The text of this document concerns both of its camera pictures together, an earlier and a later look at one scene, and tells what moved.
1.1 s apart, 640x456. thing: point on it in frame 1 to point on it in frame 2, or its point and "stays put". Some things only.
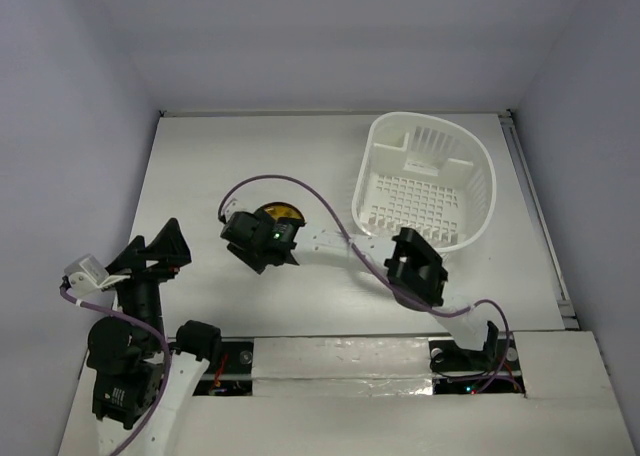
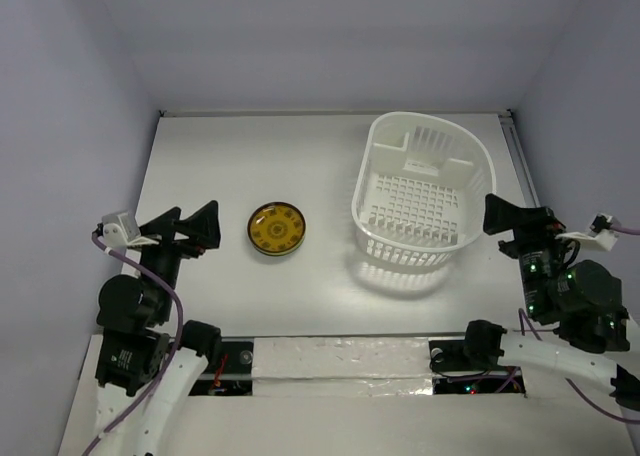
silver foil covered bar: [341, 366] stays put
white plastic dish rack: [424, 173] stays put
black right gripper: [245, 255] to [526, 234]
